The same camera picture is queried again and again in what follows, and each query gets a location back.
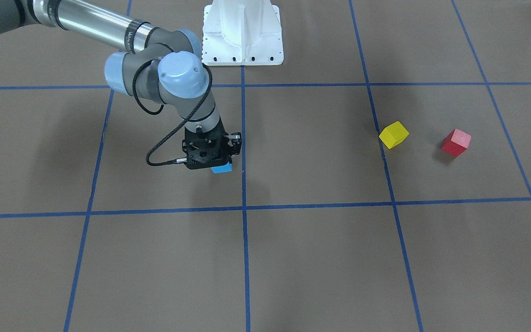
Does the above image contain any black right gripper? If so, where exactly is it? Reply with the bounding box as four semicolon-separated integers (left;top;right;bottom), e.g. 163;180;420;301
183;120;243;170

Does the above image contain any blue wooden cube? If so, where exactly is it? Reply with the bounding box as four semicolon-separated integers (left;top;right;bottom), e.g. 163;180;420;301
211;163;232;174

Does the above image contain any yellow wooden cube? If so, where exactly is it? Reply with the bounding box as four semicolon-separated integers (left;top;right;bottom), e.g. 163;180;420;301
379;121;410;149

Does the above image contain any red wooden cube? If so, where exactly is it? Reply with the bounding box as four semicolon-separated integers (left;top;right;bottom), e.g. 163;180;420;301
441;129;472;157

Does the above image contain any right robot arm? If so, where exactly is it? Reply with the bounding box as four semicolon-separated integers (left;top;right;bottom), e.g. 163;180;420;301
0;0;242;173

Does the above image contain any white metal mount base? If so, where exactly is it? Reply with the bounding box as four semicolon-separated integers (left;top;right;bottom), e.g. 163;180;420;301
201;0;284;66

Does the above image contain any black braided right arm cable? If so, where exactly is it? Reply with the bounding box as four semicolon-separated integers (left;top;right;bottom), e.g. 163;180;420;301
132;57;213;167

